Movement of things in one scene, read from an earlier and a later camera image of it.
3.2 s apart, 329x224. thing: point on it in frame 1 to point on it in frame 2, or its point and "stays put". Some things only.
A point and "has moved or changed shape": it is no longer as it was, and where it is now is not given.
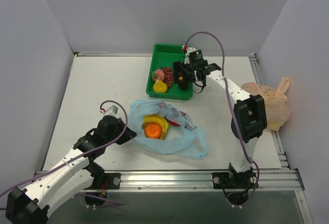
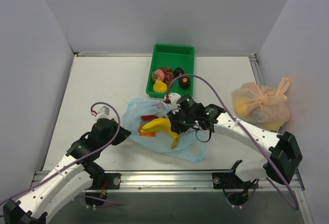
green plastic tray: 163,55 stays put
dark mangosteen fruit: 183,80 stays put
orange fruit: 152,130 to 149,134
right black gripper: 180,69 to 174,120
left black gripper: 126,134 stays put
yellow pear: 160,86 stays put
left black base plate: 105,181 stays put
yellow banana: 157,119 has moved or changed shape
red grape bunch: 168,76 stays put
